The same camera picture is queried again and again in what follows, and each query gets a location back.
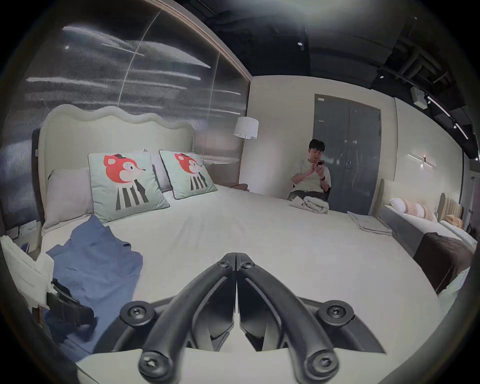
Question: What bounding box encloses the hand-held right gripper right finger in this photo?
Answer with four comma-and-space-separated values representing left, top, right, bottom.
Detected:
236, 253, 386, 383

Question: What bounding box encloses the large fox print cushion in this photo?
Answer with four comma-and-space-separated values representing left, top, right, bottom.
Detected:
88, 151, 170, 225

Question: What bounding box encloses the dark brown blanket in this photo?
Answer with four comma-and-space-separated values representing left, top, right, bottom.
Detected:
412, 232, 475, 296

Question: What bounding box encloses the white shade floor lamp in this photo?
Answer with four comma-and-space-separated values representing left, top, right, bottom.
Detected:
233, 116, 260, 189

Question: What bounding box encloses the grey bed with pillows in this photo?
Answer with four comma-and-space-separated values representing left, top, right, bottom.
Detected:
378, 179, 476, 296

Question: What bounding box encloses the grey double door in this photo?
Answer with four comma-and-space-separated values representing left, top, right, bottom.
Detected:
313, 94, 382, 215

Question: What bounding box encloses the cream padded wavy headboard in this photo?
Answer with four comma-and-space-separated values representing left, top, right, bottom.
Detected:
37, 105, 197, 227

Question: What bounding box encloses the small fox print cushion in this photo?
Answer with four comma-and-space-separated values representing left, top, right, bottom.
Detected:
158, 149, 218, 200

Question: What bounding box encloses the large grey pillow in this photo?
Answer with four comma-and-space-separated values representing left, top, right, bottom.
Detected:
41, 167, 95, 236

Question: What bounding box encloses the bed with white sheet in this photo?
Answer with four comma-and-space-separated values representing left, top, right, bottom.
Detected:
39, 183, 446, 377

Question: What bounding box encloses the wall lamp bar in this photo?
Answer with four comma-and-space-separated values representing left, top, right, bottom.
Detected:
408, 151, 438, 168

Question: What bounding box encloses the small grey pillow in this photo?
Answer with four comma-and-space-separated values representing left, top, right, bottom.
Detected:
144, 149, 174, 194

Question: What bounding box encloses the folded beige cloth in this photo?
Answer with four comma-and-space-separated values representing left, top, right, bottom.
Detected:
346, 210, 394, 237

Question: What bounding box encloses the bunched beige cloth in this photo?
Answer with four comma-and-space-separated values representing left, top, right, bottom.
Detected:
288, 195, 330, 215

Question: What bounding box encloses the blue shirt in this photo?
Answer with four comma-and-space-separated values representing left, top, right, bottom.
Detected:
42, 214, 144, 362

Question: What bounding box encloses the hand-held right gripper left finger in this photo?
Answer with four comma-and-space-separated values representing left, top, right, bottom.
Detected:
112, 253, 237, 382

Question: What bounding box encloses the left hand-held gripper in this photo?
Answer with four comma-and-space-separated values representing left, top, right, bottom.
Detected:
0, 235, 95, 326

